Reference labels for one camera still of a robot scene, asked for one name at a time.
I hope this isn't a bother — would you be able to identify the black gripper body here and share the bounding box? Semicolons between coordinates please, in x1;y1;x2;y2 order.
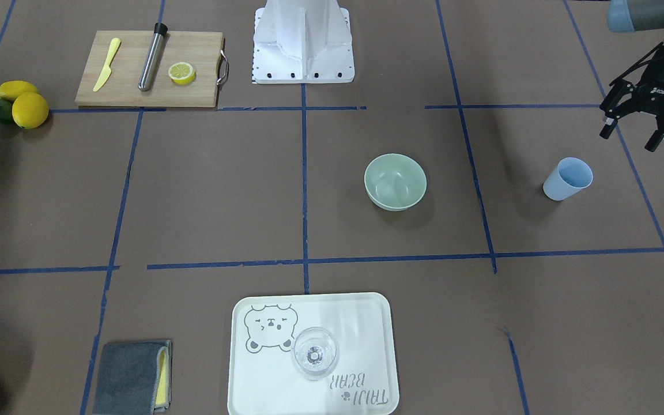
599;45;664;123

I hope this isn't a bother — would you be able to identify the light blue plastic cup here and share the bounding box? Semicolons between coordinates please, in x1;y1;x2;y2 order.
542;157;594;201

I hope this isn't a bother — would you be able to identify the green bowl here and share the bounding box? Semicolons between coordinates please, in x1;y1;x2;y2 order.
364;153;428;211

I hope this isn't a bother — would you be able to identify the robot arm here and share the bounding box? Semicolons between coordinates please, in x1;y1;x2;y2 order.
599;1;664;152

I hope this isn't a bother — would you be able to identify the clear wine glass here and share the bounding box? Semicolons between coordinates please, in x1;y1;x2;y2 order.
292;326;339;381

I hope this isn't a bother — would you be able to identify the wooden cutting board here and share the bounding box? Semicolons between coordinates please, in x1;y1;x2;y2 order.
76;31;225;108

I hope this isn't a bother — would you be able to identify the lemon half slice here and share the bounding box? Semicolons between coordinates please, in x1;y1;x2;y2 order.
168;62;196;86

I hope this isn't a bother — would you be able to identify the cream bear tray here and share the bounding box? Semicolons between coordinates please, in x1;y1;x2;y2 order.
227;292;400;414

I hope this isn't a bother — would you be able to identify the steel muddler black cap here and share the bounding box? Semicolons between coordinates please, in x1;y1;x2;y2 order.
138;22;168;92

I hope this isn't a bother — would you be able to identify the yellow plastic knife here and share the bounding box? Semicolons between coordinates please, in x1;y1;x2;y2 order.
92;37;122;92

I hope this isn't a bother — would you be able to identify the grey folded cloth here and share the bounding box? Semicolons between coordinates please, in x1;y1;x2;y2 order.
92;339;173;414

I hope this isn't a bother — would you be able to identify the yellow lemon front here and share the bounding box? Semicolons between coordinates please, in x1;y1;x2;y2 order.
12;92;50;130

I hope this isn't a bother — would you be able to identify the yellow lemon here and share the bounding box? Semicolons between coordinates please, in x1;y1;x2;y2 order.
0;80;39;103
12;92;50;130

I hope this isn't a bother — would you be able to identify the yellow lemon back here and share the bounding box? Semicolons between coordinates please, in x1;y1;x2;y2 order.
0;80;39;103

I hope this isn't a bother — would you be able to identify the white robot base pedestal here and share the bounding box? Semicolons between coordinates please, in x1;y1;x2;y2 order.
251;1;356;85

